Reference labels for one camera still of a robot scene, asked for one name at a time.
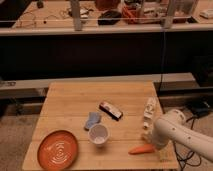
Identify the left metal post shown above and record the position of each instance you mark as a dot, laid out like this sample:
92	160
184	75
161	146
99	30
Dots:
75	8

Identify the black bag on bench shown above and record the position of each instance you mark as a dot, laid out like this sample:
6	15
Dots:
109	17

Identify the orange tool on bench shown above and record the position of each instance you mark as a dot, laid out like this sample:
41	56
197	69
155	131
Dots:
130	15

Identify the white paper cup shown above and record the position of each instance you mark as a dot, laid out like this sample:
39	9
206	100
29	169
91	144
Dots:
98	135

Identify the blue cloth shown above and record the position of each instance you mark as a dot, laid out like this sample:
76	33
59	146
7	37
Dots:
93	118

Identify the orange pepper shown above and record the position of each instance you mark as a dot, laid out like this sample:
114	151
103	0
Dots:
147	148

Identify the white tube bottle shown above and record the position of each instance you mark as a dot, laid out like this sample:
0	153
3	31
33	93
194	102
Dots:
149	110

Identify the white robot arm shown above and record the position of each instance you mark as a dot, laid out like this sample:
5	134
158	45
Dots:
170	127

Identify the right metal post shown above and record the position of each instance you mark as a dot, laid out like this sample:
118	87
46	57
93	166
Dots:
168	19

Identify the orange plate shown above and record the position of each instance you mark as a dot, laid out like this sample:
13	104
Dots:
57	151

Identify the metal post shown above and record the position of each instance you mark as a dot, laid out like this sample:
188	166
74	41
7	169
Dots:
75	8
168	19

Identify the black power box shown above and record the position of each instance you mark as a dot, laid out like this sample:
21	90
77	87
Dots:
199	108

